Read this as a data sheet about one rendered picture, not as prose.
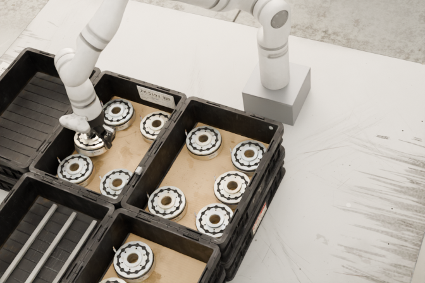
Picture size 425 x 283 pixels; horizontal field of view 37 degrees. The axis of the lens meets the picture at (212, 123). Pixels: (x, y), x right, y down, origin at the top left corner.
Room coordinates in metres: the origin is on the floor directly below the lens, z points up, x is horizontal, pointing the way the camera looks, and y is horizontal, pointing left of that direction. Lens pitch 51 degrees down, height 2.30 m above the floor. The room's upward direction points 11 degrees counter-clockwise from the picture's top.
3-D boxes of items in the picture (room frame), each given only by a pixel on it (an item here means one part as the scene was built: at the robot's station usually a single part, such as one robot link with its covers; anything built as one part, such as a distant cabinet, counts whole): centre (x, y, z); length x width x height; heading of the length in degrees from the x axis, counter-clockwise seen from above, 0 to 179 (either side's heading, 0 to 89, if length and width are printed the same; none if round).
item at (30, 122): (1.32, 0.53, 0.87); 0.40 x 0.30 x 0.11; 145
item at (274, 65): (1.33, -0.22, 0.89); 0.09 x 0.09 x 0.17; 64
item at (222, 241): (0.98, 0.04, 0.92); 0.40 x 0.30 x 0.02; 145
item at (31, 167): (1.15, 0.29, 0.92); 0.40 x 0.30 x 0.02; 145
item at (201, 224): (0.84, 0.04, 0.86); 0.10 x 0.10 x 0.01
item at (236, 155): (1.02, -0.08, 0.86); 0.10 x 0.10 x 0.01
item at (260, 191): (0.98, 0.04, 0.87); 0.40 x 0.30 x 0.11; 145
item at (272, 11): (1.33, -0.22, 1.05); 0.09 x 0.09 x 0.17; 21
